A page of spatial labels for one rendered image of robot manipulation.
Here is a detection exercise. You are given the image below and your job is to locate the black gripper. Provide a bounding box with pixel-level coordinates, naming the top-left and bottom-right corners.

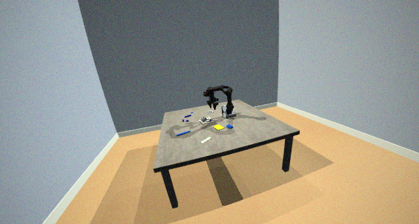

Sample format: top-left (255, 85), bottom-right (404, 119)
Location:
top-left (207, 97), bottom-right (219, 110)

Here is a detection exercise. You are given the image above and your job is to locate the yellow flat square plate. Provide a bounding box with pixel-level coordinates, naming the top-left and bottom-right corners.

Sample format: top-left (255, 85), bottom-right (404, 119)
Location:
top-left (214, 124), bottom-right (223, 130)

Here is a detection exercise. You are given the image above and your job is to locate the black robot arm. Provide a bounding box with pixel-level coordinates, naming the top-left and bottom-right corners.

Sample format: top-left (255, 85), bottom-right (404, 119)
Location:
top-left (204, 85), bottom-right (234, 114)

